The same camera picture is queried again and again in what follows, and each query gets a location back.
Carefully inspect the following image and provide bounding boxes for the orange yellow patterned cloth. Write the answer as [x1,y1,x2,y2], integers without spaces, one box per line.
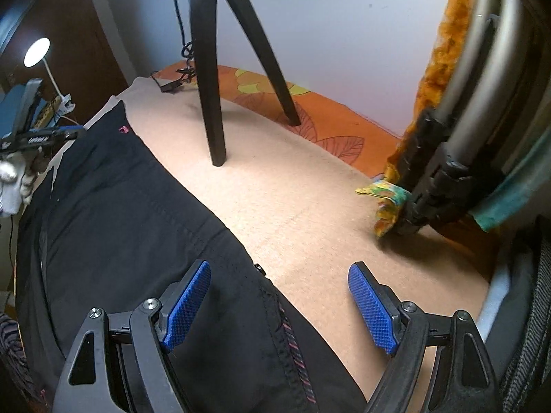
[356,0,475,238]

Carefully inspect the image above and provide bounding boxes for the black mini tripod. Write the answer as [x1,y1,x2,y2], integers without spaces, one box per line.
[185,0,303,167]

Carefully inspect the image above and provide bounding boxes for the black pants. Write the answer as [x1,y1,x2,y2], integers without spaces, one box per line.
[16,104,366,412]

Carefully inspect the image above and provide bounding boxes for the black power cable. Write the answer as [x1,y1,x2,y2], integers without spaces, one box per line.
[150,0,199,94]

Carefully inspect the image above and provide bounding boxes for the beige blanket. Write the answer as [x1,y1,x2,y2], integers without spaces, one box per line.
[92,77,488,394]

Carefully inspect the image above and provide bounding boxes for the folded grey tripod stand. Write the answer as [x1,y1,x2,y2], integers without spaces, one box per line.
[392,0,550,235]

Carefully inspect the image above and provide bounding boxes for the white gloved left hand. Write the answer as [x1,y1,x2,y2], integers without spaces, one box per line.
[1,147,50,217]

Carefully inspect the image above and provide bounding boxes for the white gooseneck desk lamp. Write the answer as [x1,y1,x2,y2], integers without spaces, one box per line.
[22,36,76,115]

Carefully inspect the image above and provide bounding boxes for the teal cloth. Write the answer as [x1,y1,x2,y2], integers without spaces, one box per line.
[471,129,550,232]

